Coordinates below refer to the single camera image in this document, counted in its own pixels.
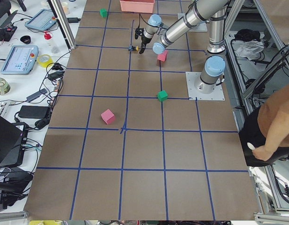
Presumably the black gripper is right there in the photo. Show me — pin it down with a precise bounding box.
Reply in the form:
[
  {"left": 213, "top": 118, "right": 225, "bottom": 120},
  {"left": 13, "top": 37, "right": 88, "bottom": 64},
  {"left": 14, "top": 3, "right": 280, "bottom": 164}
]
[{"left": 139, "top": 35, "right": 149, "bottom": 54}]

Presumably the yellow push button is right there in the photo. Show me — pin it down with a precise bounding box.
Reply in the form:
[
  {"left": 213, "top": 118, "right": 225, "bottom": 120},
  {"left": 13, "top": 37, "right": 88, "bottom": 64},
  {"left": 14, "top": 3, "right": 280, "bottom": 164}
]
[{"left": 128, "top": 45, "right": 140, "bottom": 52}]

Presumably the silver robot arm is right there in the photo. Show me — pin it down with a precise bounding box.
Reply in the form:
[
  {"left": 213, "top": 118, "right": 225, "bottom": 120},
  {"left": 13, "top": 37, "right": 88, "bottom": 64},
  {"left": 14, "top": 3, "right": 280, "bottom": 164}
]
[{"left": 135, "top": 0, "right": 230, "bottom": 56}]

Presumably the person's bare forearm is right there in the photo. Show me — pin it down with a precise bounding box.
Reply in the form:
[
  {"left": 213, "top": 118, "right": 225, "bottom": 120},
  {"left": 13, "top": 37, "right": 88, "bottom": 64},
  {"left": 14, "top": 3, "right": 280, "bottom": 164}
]
[{"left": 257, "top": 84, "right": 289, "bottom": 150}]

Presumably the person's bare hand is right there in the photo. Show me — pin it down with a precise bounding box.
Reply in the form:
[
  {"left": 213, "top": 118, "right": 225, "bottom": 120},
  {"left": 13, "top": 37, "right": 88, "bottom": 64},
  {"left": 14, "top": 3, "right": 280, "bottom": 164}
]
[{"left": 252, "top": 144, "right": 276, "bottom": 161}]

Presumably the pink foam cube middle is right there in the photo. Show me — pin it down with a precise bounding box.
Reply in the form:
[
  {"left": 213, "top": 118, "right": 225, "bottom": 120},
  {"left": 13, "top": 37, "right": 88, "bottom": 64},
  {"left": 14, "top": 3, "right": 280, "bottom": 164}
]
[{"left": 157, "top": 50, "right": 168, "bottom": 62}]

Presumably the pink foam cube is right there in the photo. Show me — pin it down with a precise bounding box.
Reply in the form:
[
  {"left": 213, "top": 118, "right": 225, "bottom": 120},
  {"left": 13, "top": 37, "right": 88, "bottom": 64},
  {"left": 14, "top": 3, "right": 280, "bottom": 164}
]
[
  {"left": 157, "top": 50, "right": 168, "bottom": 62},
  {"left": 101, "top": 109, "right": 116, "bottom": 125}
]

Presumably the pink plastic bin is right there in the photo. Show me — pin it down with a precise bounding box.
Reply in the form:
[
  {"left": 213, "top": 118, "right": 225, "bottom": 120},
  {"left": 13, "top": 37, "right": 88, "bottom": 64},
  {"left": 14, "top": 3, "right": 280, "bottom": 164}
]
[{"left": 119, "top": 0, "right": 155, "bottom": 13}]

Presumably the green foam cube near base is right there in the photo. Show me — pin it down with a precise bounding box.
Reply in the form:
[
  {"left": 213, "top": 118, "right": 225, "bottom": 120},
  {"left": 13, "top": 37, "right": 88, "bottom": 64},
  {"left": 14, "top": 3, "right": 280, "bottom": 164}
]
[{"left": 157, "top": 90, "right": 168, "bottom": 102}]

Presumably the green foam cube right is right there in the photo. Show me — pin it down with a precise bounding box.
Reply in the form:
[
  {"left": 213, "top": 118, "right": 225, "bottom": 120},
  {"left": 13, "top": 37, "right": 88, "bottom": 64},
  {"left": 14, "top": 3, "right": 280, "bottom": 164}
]
[{"left": 99, "top": 8, "right": 108, "bottom": 18}]

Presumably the pink foam cube far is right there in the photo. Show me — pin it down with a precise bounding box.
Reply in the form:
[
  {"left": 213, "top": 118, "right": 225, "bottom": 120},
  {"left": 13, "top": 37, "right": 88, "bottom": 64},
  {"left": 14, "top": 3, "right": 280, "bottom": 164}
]
[{"left": 101, "top": 109, "right": 116, "bottom": 125}]

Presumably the black power adapter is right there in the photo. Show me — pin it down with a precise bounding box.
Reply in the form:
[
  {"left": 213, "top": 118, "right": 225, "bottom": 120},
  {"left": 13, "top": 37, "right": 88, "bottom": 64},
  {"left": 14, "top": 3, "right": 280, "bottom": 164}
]
[{"left": 67, "top": 17, "right": 81, "bottom": 23}]

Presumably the clear squeeze bottle red cap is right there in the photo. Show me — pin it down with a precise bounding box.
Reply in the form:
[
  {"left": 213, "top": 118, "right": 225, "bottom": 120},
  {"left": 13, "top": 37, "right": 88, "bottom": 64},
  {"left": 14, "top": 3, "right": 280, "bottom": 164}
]
[{"left": 44, "top": 31, "right": 60, "bottom": 54}]

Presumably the yellow tape roll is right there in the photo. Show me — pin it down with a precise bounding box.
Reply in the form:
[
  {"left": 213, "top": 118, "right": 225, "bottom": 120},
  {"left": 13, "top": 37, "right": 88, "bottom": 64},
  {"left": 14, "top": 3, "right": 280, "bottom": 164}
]
[{"left": 37, "top": 54, "right": 53, "bottom": 68}]

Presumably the teach pendant far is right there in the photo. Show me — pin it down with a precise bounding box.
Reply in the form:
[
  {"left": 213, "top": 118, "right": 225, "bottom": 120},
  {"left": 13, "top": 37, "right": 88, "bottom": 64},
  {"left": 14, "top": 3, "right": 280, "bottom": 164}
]
[{"left": 25, "top": 9, "right": 56, "bottom": 31}]

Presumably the teach pendant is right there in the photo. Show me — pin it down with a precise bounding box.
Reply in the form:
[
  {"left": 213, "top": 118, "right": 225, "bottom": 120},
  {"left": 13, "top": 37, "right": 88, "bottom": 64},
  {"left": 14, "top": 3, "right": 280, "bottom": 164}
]
[
  {"left": 1, "top": 45, "right": 39, "bottom": 75},
  {"left": 25, "top": 9, "right": 56, "bottom": 31}
]

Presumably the black round cap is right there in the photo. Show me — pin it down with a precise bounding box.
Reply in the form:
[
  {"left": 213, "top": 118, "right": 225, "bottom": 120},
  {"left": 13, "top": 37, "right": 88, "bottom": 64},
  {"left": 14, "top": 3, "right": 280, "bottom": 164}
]
[{"left": 20, "top": 35, "right": 31, "bottom": 45}]

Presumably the teach pendant near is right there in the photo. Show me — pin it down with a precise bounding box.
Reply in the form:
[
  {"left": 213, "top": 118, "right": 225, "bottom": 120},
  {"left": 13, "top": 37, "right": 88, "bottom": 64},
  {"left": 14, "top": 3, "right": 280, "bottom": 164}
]
[{"left": 1, "top": 45, "right": 39, "bottom": 75}]

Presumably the black power brick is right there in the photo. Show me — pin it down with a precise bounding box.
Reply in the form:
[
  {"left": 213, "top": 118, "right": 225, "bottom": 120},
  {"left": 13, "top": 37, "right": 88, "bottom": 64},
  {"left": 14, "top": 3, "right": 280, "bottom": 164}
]
[{"left": 18, "top": 105, "right": 49, "bottom": 119}]

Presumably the black laptop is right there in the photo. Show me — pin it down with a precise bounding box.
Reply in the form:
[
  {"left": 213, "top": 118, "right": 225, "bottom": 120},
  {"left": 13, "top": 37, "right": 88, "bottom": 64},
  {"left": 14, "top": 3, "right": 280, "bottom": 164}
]
[{"left": 0, "top": 116, "right": 28, "bottom": 168}]

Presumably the aluminium frame post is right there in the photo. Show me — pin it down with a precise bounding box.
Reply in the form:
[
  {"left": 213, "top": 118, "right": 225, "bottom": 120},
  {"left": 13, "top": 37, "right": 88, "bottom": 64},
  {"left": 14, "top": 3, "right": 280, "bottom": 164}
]
[{"left": 47, "top": 0, "right": 76, "bottom": 50}]

